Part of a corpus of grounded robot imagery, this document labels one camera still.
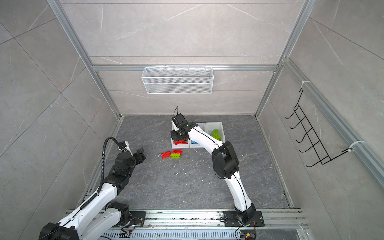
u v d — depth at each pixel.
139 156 0.75
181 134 0.70
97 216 0.49
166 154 0.95
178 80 1.01
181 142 0.93
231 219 0.73
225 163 0.56
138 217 0.73
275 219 0.75
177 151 0.96
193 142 0.66
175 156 0.95
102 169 0.57
